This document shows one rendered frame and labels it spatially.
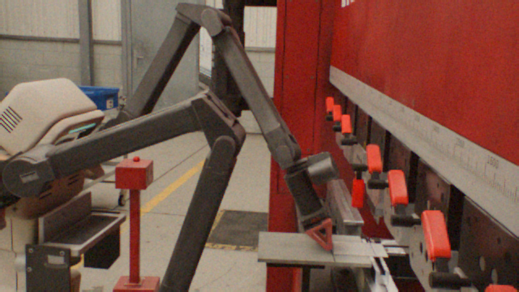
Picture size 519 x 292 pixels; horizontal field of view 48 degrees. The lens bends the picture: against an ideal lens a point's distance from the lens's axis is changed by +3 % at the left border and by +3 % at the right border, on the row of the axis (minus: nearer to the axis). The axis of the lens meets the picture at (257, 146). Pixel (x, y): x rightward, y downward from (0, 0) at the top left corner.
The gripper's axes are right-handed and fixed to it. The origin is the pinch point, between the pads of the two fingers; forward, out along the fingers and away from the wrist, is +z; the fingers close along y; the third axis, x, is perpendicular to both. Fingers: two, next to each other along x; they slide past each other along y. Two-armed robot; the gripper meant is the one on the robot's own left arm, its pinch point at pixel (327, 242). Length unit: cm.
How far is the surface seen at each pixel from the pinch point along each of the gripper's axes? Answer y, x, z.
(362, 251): -1.6, -7.0, 4.8
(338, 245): 1.4, -2.1, 2.3
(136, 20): 734, 167, -163
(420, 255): -56, -15, -14
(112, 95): 331, 131, -67
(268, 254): -6.1, 13.3, -5.4
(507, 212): -81, -22, -26
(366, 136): -4.9, -19.0, -21.3
